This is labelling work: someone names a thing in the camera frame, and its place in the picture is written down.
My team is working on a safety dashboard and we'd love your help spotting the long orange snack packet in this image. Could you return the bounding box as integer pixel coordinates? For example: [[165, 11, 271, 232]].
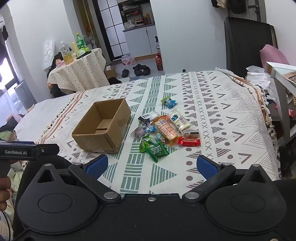
[[151, 115, 183, 146]]

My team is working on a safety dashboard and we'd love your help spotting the clear bottle of yellow liquid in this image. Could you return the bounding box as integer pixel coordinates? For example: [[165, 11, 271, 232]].
[[60, 41, 74, 65]]

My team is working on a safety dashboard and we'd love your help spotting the white crumpled cloth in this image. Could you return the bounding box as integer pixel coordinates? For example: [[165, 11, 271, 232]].
[[245, 65, 272, 90]]

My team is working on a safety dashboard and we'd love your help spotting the kitchen dish rack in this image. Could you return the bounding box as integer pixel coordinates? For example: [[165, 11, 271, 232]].
[[121, 6, 144, 26]]

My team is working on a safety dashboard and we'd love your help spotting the pale green cloth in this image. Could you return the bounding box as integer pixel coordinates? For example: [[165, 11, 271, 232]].
[[0, 130, 18, 141]]

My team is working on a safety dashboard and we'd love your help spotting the black grid sliding door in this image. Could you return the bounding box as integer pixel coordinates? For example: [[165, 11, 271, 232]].
[[96, 0, 130, 61]]

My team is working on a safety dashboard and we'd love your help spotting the brown cardboard box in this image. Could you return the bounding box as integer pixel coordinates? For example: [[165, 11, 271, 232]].
[[72, 97, 132, 154]]

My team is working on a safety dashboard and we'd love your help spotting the grey room door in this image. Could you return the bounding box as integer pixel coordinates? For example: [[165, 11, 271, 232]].
[[246, 0, 266, 23]]

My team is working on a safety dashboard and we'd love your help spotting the large green snack packet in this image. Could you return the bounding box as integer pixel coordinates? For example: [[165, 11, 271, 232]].
[[146, 142, 169, 163]]

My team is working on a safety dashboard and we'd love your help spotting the hanging coats and bag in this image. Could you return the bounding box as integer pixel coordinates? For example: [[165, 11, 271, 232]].
[[229, 0, 247, 14]]

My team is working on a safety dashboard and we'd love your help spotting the red snack packet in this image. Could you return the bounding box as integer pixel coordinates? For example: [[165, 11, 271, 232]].
[[178, 137, 201, 147]]

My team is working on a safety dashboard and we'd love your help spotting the round table with dotted tablecloth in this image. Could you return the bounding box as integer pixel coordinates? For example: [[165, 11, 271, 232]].
[[47, 48, 110, 92]]

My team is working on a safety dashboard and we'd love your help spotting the green soda bottle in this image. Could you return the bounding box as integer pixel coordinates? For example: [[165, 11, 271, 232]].
[[75, 33, 86, 50]]

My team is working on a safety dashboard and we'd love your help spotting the purple snack packet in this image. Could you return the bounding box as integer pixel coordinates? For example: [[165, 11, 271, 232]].
[[131, 126, 147, 139]]

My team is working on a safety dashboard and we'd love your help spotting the bubble wrap roll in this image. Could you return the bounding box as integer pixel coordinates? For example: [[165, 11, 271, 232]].
[[43, 39, 55, 70]]

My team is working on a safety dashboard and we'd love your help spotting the black upright panel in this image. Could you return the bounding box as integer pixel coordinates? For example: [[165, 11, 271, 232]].
[[224, 17, 278, 78]]

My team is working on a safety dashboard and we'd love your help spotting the small green snack packet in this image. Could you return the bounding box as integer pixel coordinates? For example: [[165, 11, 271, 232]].
[[139, 136, 153, 154]]

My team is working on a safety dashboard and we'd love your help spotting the black clothing pile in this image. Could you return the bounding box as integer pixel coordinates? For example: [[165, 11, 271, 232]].
[[47, 54, 61, 98]]

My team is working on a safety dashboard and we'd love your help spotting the black white snack packet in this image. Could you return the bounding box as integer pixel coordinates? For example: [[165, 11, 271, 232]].
[[138, 111, 160, 124]]

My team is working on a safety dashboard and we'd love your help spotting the person's left hand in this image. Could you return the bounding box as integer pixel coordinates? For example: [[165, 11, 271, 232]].
[[0, 176, 12, 211]]

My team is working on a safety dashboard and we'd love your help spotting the pink wrapped bottle pack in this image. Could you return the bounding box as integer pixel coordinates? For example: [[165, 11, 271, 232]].
[[121, 54, 136, 66]]

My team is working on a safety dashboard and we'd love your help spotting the white side table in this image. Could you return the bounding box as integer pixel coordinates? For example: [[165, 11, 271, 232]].
[[265, 61, 296, 146]]

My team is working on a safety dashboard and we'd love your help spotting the red brown floor bottle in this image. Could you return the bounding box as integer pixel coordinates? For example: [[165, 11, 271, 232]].
[[155, 53, 164, 71]]

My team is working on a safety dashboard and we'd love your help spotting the white bread packet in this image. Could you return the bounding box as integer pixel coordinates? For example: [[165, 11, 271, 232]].
[[167, 109, 193, 135]]

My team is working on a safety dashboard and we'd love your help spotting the hanging beige coat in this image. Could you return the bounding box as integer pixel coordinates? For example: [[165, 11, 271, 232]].
[[211, 0, 228, 9]]

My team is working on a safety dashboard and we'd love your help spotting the pink pillow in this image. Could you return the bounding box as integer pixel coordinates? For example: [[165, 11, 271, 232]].
[[259, 44, 289, 67]]

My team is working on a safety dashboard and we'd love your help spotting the white kitchen cabinet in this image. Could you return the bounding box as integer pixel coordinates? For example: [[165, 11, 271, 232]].
[[123, 24, 158, 58]]

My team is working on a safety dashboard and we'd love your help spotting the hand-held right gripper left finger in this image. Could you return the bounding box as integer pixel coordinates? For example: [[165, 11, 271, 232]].
[[32, 154, 122, 204]]

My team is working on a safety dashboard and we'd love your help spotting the white bedsheet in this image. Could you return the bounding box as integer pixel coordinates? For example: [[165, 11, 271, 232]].
[[13, 93, 77, 142]]

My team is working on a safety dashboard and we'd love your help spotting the small floor cardboard box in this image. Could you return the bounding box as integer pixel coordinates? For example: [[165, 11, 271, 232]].
[[104, 66, 117, 79]]

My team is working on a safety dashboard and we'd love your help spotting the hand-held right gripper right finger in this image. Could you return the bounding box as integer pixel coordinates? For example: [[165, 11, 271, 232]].
[[181, 155, 266, 204]]

